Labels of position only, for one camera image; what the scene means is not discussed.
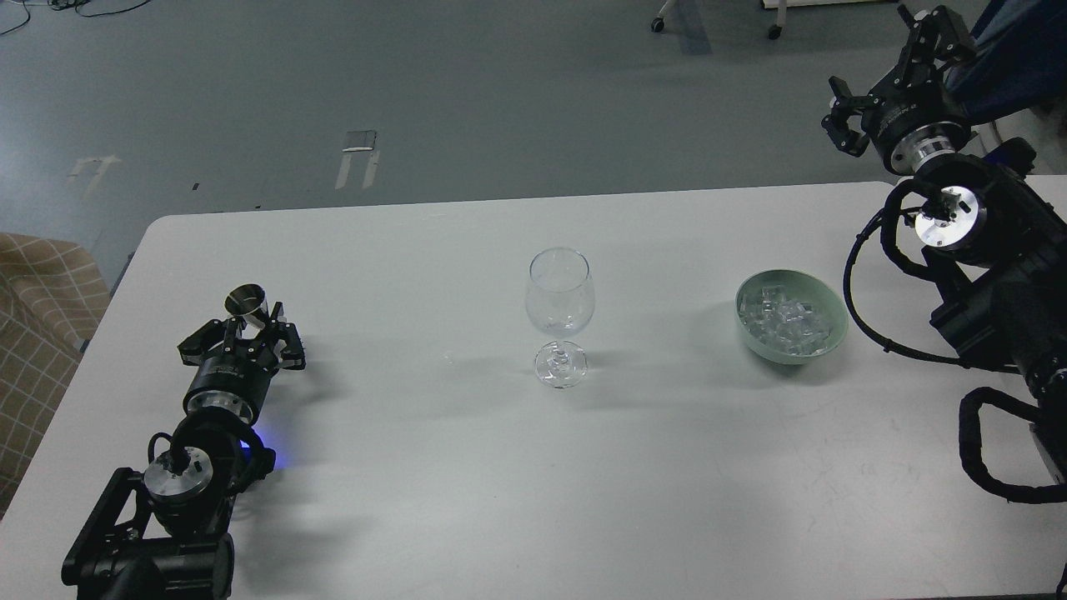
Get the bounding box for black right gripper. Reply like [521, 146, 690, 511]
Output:
[822, 4, 976, 176]

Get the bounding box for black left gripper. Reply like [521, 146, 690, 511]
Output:
[177, 304, 308, 424]

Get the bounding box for steel cocktail jigger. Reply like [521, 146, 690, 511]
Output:
[223, 283, 270, 331]

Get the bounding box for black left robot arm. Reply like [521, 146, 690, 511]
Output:
[60, 299, 306, 599]

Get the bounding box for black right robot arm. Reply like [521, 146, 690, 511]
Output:
[822, 4, 1064, 504]

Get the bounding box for pile of ice cubes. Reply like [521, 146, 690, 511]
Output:
[739, 285, 834, 357]

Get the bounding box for clear wine glass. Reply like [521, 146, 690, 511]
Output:
[523, 247, 598, 390]

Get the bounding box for dark blue jacket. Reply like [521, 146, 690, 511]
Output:
[946, 1, 1066, 124]

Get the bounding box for beige checkered sofa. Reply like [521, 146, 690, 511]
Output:
[1, 232, 111, 514]

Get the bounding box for grey office chair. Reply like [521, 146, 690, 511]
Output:
[648, 1, 792, 41]

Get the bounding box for green bowl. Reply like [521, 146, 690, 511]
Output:
[733, 269, 849, 366]

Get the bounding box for black floor cables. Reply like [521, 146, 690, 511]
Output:
[0, 0, 155, 38]

